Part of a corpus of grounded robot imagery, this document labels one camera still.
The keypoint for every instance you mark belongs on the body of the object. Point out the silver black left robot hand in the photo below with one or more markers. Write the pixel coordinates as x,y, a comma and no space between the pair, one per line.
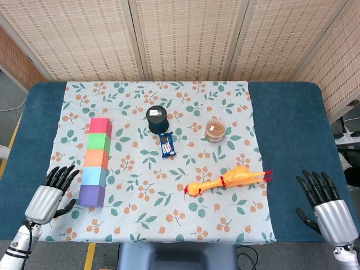
43,202

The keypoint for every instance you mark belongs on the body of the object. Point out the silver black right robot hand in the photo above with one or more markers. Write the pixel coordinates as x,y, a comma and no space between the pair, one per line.
334,219

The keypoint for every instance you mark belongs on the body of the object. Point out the purple foam cube block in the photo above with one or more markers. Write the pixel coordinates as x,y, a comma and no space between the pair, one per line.
89,195

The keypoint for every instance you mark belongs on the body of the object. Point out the light blue foam cube block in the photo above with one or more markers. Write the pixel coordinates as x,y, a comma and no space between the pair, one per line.
92,176

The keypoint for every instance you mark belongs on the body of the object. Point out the orange foam cube block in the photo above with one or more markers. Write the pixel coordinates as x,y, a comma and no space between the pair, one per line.
94,158

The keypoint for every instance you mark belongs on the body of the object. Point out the green foam cube block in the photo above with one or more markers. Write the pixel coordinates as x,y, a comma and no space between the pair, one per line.
97,141

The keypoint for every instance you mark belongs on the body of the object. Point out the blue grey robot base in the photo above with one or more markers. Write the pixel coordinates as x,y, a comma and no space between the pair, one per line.
177,257

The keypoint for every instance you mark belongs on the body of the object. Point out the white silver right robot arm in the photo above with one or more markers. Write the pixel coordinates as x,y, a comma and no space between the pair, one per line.
347,257

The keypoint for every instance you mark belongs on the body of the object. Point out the black round object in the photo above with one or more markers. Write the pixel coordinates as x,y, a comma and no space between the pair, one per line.
353,176

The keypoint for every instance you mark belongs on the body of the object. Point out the white rounded object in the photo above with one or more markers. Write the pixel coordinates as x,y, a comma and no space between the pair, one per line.
4,152

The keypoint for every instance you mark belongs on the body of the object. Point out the pink foam cube block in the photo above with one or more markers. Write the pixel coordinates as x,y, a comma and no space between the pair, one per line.
98,125

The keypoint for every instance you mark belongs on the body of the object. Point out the teal blue table cover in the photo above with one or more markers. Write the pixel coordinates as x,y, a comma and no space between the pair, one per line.
295,126

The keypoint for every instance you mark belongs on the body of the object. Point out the yellow rubber chicken toy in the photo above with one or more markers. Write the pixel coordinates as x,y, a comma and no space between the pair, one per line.
236,177

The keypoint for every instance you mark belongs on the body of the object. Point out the floral print tablecloth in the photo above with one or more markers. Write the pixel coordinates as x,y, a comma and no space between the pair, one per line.
168,202

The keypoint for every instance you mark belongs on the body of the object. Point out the blue cookie snack packet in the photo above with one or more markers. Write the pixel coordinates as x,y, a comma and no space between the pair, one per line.
167,144

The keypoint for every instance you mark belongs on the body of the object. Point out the black mesh pen holder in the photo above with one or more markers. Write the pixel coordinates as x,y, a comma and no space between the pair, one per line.
157,118

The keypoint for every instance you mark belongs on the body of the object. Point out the brown bamboo screen panel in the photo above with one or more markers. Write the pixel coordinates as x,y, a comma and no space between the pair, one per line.
17,62

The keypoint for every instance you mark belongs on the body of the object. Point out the clear jar of rubber bands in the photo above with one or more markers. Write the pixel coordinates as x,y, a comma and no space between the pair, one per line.
215,130

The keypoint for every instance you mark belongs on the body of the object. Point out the beige bamboo screen panel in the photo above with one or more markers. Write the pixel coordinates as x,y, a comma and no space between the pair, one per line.
188,39
340,62
73,39
284,39

